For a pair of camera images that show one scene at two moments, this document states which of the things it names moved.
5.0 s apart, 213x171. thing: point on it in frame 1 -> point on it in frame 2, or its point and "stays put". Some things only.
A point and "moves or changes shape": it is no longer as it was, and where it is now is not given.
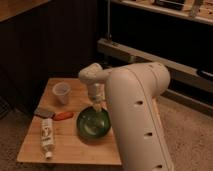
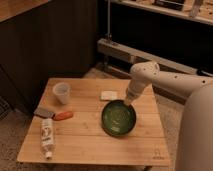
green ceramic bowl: (92, 124) moves or changes shape
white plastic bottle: (48, 136) stays put
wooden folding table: (69, 146) stays put
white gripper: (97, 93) -> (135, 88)
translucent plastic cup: (62, 90) stays put
